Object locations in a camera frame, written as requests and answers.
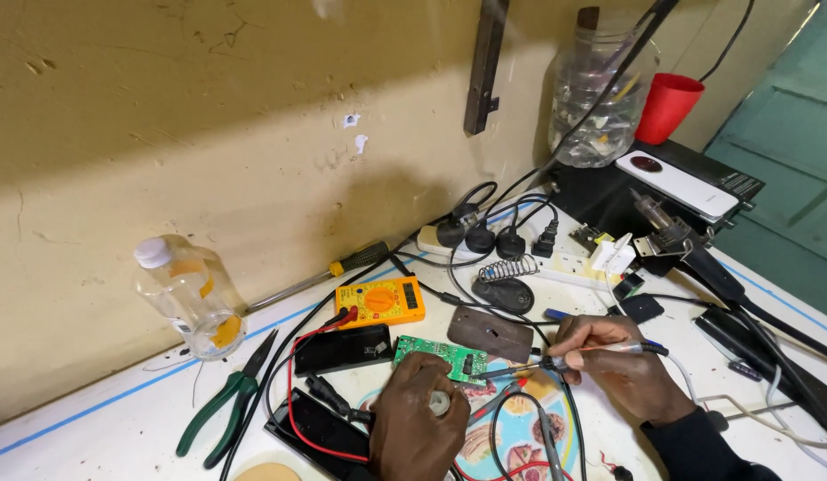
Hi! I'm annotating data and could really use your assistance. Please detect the person's left hand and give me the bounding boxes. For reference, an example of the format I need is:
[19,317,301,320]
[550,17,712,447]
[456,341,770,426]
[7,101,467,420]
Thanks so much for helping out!
[368,352,472,481]

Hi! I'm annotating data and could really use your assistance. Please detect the person's right hand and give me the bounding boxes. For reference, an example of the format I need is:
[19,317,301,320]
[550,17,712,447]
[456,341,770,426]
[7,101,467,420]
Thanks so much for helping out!
[547,314,696,426]

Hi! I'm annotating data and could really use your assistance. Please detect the green circuit board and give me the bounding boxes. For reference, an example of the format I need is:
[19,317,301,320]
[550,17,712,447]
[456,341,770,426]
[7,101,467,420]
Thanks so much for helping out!
[393,334,489,387]

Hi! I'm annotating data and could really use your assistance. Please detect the soldering iron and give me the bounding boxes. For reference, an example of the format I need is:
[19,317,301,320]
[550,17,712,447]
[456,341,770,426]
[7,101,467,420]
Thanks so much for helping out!
[477,339,669,382]

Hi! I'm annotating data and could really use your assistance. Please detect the small black flat device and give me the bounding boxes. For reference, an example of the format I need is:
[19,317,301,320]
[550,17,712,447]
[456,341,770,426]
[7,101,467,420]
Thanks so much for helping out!
[606,293,665,327]

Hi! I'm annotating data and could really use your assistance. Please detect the black plastic case half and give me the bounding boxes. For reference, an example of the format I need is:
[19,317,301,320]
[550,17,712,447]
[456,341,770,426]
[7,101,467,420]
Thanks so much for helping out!
[264,387,381,481]
[293,324,395,377]

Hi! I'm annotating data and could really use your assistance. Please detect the black tape roll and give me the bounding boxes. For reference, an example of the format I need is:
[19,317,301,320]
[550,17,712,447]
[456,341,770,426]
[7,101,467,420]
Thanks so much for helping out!
[611,272,645,302]

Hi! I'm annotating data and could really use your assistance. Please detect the red probe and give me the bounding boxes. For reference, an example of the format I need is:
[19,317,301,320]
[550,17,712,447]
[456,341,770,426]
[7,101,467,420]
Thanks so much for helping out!
[467,379,529,428]

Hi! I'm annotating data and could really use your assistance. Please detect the black probe with grey tip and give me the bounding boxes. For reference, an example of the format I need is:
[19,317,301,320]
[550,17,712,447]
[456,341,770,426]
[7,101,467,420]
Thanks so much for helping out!
[536,406,566,481]

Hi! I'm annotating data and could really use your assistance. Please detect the colourful food print mat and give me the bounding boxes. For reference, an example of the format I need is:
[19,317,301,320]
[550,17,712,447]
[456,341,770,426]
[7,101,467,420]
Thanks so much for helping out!
[357,359,583,481]

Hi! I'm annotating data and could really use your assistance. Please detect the small purple component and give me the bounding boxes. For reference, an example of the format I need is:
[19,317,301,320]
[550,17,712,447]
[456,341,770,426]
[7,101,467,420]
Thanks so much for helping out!
[728,360,764,383]

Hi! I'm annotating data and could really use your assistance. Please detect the white power strip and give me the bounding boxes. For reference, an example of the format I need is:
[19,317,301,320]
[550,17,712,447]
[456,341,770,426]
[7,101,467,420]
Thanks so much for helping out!
[416,224,629,292]

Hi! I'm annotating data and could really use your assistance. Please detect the white charger adapter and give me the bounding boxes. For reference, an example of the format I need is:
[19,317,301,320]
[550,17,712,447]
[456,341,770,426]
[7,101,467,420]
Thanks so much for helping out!
[590,233,636,275]

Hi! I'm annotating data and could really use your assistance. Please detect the red multimeter lead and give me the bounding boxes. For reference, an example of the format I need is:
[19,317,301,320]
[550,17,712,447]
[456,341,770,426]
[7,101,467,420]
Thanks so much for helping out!
[286,306,370,464]

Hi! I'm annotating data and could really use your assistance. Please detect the brown flat plate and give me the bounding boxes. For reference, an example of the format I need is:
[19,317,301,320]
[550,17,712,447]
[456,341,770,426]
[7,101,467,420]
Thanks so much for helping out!
[447,305,535,364]

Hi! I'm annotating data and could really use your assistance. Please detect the orange multimeter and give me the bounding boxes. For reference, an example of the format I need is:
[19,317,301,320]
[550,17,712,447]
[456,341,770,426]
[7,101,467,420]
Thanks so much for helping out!
[334,275,427,330]

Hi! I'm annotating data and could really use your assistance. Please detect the black hot air gun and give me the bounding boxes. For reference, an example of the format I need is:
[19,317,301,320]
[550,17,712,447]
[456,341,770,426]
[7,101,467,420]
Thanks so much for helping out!
[629,188,749,303]

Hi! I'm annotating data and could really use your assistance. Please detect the long black tool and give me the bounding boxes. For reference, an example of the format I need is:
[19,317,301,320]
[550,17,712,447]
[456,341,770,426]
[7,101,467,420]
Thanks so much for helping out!
[693,306,827,442]

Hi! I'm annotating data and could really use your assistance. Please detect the small bare circuit board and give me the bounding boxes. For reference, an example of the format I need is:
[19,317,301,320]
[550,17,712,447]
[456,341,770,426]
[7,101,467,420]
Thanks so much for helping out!
[568,223,616,255]

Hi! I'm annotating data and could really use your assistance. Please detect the brown round disc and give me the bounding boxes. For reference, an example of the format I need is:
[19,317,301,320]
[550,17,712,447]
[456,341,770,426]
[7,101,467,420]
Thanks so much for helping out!
[232,461,305,481]

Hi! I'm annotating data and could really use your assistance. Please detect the black multimeter lead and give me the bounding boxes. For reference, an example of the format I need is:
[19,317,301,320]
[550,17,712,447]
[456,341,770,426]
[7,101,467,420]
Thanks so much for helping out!
[218,304,350,481]

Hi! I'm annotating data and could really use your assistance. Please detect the soldering iron spring stand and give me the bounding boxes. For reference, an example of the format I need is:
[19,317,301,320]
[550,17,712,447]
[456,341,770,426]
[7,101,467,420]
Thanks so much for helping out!
[471,254,542,316]

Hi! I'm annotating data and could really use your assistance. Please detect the black square plug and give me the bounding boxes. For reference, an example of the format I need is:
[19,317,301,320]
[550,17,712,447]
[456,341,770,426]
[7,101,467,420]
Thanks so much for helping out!
[531,219,560,259]

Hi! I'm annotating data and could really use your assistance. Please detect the black round plug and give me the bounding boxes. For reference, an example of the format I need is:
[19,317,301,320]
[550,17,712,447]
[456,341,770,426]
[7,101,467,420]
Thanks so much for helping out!
[436,214,468,249]
[496,227,527,260]
[464,224,497,255]

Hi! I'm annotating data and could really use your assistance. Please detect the black and yellow screwdriver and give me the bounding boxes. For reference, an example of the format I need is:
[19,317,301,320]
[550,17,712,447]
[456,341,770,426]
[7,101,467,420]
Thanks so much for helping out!
[245,241,391,314]

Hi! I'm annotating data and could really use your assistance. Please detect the black box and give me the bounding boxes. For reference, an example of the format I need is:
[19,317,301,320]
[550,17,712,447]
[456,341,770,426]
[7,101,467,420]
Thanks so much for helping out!
[552,139,766,243]

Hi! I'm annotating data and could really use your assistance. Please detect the white phone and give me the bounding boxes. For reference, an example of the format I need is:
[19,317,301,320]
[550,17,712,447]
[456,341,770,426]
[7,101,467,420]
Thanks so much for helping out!
[614,150,741,224]

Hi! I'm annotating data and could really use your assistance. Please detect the clear plastic bottle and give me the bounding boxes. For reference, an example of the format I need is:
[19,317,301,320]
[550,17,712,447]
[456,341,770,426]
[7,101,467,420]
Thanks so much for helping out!
[133,234,249,362]

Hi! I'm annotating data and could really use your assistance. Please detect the red plastic cup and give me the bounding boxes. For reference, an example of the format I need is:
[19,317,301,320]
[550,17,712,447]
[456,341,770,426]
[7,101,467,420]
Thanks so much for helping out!
[635,73,706,147]

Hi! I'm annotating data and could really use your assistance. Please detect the clear plastic jar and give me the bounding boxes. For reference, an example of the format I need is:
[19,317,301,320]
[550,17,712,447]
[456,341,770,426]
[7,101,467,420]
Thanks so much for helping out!
[547,19,660,169]

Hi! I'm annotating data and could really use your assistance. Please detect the black power cord connector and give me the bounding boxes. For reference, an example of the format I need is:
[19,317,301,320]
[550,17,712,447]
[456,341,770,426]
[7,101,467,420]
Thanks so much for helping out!
[304,374,375,426]

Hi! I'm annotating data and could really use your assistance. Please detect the white cable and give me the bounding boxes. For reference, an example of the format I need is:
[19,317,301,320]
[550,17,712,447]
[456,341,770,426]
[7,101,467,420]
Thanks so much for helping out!
[666,353,827,475]

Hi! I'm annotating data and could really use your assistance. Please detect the green-handled pliers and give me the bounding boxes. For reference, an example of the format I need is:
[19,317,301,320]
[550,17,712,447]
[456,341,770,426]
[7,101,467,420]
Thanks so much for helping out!
[176,328,280,470]

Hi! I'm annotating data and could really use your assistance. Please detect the dark metal wall bracket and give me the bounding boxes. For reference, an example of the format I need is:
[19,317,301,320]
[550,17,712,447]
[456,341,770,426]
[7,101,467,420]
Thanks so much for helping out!
[463,0,510,137]

